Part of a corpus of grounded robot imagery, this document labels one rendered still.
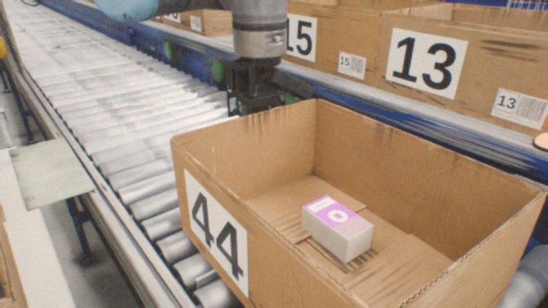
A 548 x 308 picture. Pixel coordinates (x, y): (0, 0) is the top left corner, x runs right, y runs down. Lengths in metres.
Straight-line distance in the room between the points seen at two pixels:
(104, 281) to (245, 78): 1.24
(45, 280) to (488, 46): 0.79
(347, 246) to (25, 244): 0.50
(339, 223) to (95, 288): 1.29
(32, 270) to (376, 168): 0.55
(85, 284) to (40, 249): 1.05
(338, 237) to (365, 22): 0.51
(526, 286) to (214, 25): 1.25
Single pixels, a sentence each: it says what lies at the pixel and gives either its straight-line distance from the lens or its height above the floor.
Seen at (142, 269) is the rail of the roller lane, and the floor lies 0.74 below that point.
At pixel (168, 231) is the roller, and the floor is 0.73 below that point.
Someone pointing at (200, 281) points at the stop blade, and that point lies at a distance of 0.57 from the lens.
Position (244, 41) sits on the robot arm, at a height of 1.03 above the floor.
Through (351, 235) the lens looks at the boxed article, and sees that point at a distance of 0.55.
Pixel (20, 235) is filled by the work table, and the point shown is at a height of 0.75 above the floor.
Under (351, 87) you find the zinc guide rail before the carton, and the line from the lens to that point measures 0.87.
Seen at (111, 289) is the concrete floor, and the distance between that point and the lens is 1.68.
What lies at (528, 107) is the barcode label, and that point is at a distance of 0.75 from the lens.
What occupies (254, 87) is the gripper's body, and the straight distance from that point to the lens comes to 0.65.
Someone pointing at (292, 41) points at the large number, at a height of 0.94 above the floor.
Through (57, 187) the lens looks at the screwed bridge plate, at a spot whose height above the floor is 0.75.
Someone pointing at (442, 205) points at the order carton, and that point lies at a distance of 0.59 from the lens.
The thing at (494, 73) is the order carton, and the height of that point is 0.97.
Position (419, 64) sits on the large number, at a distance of 0.82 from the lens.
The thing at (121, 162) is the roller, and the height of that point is 0.75.
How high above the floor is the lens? 1.15
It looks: 28 degrees down
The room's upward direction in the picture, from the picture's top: straight up
